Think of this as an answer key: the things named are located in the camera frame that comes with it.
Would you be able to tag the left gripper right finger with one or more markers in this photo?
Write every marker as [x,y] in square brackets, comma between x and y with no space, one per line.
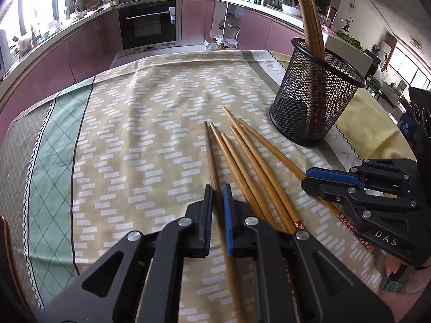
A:
[297,278]

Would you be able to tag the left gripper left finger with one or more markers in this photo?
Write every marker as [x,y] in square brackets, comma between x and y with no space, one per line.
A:
[139,278]

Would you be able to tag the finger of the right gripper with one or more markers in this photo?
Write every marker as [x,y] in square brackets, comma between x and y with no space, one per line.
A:
[330,193]
[316,177]

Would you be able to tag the bamboo chopstick eight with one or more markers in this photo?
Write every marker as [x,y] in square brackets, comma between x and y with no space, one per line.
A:
[332,215]

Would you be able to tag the bamboo chopstick seven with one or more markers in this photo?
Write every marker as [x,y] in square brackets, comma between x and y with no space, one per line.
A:
[281,203]

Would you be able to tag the bamboo chopstick four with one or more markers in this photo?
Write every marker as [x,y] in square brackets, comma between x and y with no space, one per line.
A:
[219,215]

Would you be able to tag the bamboo chopstick one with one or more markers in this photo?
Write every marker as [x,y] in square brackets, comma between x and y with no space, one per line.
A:
[304,13]

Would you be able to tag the bamboo chopstick two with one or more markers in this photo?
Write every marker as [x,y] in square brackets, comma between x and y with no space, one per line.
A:
[311,16]

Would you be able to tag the bamboo chopstick three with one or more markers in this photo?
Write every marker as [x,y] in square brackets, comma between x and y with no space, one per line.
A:
[319,38]

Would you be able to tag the bamboo chopstick six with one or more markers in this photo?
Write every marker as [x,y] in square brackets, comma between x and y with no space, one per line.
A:
[261,206]

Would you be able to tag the bamboo chopstick five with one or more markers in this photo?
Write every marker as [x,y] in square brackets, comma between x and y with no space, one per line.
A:
[235,170]

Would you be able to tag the person's right hand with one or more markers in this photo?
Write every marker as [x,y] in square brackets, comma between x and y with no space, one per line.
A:
[407,290]

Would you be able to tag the yellow cloth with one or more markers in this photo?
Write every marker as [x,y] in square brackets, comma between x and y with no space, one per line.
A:
[363,131]

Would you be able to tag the black mesh utensil cup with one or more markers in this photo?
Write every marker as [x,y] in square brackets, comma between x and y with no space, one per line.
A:
[313,94]

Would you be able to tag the patterned beige tablecloth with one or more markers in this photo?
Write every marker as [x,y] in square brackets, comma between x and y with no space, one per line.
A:
[121,151]

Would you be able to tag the pink lower cabinets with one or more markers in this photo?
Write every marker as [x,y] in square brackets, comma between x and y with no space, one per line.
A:
[90,45]

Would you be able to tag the black built-in oven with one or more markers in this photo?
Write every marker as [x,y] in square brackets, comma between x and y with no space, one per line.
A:
[148,23]

